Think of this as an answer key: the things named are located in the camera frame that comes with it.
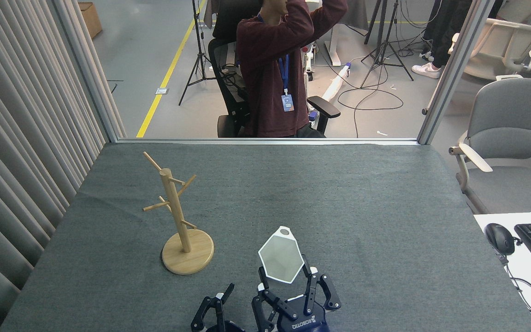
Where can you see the grey felt table cover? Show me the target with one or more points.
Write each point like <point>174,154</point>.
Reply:
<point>339,198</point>

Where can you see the brown cardboard box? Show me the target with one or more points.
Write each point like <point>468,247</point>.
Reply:
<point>90,18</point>

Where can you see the grey office chair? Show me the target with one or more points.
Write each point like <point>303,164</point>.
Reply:
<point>510,115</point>

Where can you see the white hexagonal cup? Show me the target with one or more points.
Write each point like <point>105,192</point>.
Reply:
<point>280,258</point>

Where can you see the black tripod stand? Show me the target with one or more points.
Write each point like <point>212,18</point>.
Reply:
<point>197,27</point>
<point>386,46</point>

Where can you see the beige pleated curtain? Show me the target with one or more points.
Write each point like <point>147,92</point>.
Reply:
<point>16,138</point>

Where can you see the black computer mouse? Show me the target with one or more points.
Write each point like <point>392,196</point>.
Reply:
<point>499,237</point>

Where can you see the silver floor outlet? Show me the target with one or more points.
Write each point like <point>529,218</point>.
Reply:
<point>162,91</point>

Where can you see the wooden cup storage rack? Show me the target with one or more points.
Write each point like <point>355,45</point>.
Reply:
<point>187,256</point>

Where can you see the white office chair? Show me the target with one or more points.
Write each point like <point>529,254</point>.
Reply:
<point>500,41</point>

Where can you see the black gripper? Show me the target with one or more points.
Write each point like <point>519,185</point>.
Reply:
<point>302,318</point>
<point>226,329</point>

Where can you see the black office chair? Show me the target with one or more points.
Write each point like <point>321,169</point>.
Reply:
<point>224,69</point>

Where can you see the standing person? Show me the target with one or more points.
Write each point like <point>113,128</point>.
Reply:
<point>440,32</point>

